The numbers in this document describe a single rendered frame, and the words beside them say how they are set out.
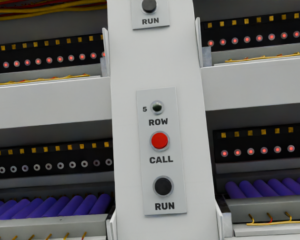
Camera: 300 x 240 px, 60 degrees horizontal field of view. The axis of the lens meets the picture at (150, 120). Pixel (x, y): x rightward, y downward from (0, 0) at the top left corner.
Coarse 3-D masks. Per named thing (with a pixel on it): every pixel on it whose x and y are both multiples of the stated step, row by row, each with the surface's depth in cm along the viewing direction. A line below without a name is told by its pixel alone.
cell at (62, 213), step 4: (76, 196) 39; (80, 196) 39; (72, 200) 37; (76, 200) 37; (80, 200) 38; (68, 204) 36; (72, 204) 36; (76, 204) 37; (64, 208) 35; (68, 208) 35; (72, 208) 35; (76, 208) 36; (60, 212) 34; (64, 212) 34; (68, 212) 34; (72, 212) 35; (56, 216) 33; (60, 216) 33
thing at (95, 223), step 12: (72, 216) 31; (84, 216) 31; (96, 216) 31; (0, 228) 30; (12, 228) 30; (24, 228) 30; (36, 228) 30; (48, 228) 30; (60, 228) 30; (72, 228) 30; (84, 228) 30; (96, 228) 30
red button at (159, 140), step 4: (156, 136) 25; (160, 136) 25; (164, 136) 25; (152, 140) 25; (156, 140) 25; (160, 140) 25; (164, 140) 25; (152, 144) 25; (156, 144) 25; (160, 144) 25; (164, 144) 25; (156, 148) 25; (160, 148) 25
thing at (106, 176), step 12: (0, 180) 44; (12, 180) 44; (24, 180) 44; (36, 180) 44; (48, 180) 44; (60, 180) 43; (72, 180) 43; (84, 180) 43; (96, 180) 43; (108, 180) 43; (108, 216) 29; (108, 228) 29
